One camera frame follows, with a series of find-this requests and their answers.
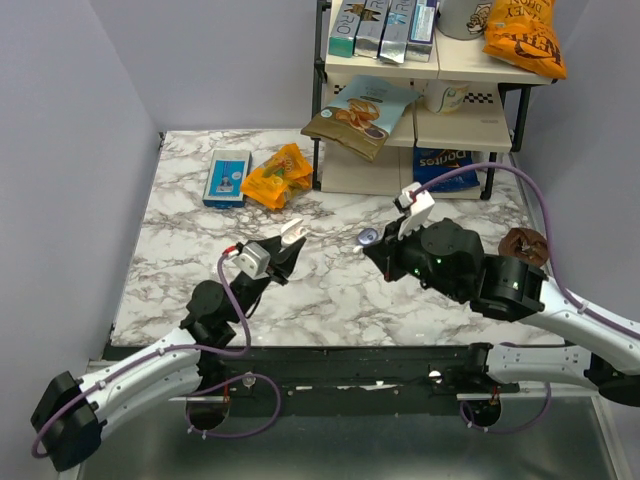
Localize blue Doritos bag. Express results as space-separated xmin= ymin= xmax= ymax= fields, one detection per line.
xmin=412 ymin=147 xmax=480 ymax=193

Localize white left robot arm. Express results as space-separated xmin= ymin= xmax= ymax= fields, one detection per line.
xmin=30 ymin=236 xmax=306 ymax=472

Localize teal toothpaste box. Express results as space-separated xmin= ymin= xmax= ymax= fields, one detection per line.
xmin=328 ymin=1 xmax=366 ymax=58

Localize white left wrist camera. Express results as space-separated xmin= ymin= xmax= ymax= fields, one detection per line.
xmin=232 ymin=242 xmax=271 ymax=280

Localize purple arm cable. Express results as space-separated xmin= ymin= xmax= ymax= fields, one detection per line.
xmin=30 ymin=247 xmax=253 ymax=459
xmin=407 ymin=161 xmax=640 ymax=341

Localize teal gold chip bag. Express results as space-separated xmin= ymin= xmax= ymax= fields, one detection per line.
xmin=301 ymin=75 xmax=421 ymax=162

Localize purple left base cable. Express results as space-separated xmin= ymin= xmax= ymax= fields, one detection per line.
xmin=185 ymin=372 xmax=281 ymax=440

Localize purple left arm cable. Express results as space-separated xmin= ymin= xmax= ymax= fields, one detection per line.
xmin=30 ymin=247 xmax=253 ymax=459

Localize black beige shelf rack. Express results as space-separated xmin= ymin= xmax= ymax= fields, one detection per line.
xmin=312 ymin=1 xmax=551 ymax=195

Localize purple earbud charging case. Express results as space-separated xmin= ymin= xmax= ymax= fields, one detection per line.
xmin=357 ymin=227 xmax=380 ymax=247

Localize blue white box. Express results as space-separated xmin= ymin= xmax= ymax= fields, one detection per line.
xmin=406 ymin=0 xmax=439 ymax=62

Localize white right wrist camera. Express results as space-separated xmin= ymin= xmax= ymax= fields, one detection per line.
xmin=394 ymin=182 xmax=435 ymax=240

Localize white printed cup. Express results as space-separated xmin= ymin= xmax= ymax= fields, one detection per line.
xmin=436 ymin=0 xmax=494 ymax=40

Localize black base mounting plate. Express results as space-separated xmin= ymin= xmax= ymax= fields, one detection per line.
xmin=197 ymin=343 xmax=500 ymax=417

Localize orange honey dijon chip bag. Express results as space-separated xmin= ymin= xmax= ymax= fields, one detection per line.
xmin=483 ymin=0 xmax=567 ymax=80

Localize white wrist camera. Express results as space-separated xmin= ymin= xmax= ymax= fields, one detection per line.
xmin=232 ymin=242 xmax=271 ymax=280
xmin=394 ymin=182 xmax=435 ymax=240

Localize blue razor box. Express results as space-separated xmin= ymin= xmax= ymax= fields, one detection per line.
xmin=202 ymin=149 xmax=252 ymax=209

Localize orange snack bag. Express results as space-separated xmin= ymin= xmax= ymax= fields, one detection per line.
xmin=240 ymin=143 xmax=313 ymax=210

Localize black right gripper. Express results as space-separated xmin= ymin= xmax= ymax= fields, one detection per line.
xmin=363 ymin=214 xmax=464 ymax=302

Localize white mug on shelf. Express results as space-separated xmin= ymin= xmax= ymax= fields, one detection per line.
xmin=424 ymin=80 xmax=470 ymax=115

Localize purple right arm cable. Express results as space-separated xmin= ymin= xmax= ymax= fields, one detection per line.
xmin=407 ymin=161 xmax=640 ymax=341

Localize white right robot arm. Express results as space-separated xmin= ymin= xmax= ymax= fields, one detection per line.
xmin=362 ymin=219 xmax=639 ymax=407

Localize white earbud case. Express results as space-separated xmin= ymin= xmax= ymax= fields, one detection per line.
xmin=280 ymin=218 xmax=308 ymax=248

